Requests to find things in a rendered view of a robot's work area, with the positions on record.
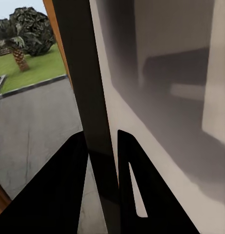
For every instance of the door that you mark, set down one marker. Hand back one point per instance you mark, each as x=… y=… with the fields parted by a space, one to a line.
x=38 y=108

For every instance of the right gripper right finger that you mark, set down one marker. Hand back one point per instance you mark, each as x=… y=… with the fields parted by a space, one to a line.
x=165 y=214

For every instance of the poster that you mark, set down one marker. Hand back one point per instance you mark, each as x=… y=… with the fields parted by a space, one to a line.
x=79 y=43

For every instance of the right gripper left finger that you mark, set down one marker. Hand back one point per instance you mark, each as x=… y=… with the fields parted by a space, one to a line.
x=51 y=201

